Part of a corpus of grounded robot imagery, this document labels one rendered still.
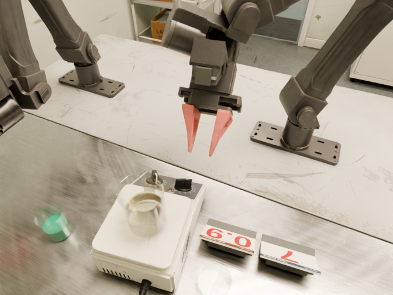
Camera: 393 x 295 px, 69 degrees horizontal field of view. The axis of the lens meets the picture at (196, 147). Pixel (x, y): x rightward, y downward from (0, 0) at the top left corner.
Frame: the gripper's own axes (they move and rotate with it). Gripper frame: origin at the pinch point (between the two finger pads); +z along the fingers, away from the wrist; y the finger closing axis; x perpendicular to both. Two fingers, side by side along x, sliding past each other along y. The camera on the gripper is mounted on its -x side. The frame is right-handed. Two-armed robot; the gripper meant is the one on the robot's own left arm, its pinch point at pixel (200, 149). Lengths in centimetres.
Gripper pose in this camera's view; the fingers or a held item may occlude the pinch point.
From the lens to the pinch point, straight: 47.5
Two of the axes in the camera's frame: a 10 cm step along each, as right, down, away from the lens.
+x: 1.8, 0.9, 9.8
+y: 9.6, 1.9, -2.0
